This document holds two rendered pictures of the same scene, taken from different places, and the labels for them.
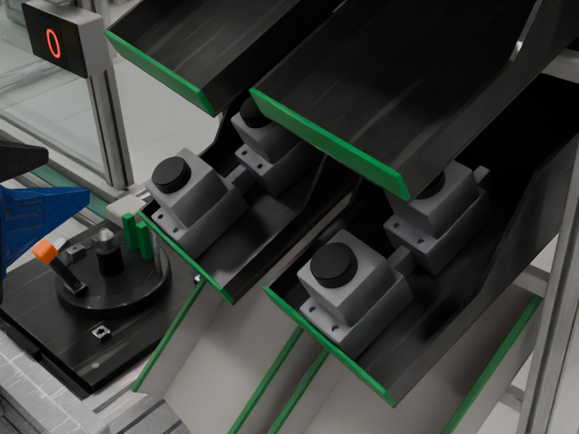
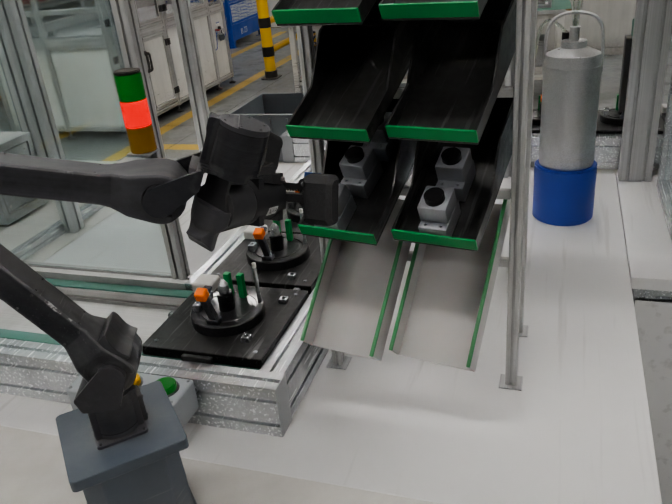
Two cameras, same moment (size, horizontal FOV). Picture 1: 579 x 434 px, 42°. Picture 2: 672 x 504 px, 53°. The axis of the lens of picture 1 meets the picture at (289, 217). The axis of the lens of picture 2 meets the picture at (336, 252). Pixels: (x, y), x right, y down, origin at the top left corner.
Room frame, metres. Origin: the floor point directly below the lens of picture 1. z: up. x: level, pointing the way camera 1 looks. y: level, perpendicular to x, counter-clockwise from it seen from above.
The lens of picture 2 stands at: (-0.37, 0.47, 1.63)
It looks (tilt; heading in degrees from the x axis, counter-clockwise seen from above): 26 degrees down; 336
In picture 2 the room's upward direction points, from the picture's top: 6 degrees counter-clockwise
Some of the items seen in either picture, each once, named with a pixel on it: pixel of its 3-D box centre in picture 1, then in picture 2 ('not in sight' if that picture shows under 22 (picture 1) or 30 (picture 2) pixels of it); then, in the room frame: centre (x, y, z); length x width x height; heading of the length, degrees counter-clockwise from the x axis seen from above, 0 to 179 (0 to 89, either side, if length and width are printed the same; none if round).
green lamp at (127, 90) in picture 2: not in sight; (130, 86); (0.94, 0.27, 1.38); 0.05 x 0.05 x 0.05
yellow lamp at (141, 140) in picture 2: not in sight; (141, 138); (0.94, 0.27, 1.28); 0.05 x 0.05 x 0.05
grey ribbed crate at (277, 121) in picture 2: not in sight; (304, 125); (2.63, -0.77, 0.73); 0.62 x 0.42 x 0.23; 46
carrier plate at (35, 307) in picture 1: (115, 287); (229, 320); (0.72, 0.22, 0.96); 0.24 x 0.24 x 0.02; 46
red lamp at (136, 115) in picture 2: not in sight; (135, 112); (0.94, 0.27, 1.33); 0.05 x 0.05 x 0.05
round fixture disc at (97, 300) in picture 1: (113, 275); (227, 312); (0.72, 0.22, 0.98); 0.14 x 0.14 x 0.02
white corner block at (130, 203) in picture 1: (129, 216); (207, 287); (0.86, 0.22, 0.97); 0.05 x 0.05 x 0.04; 46
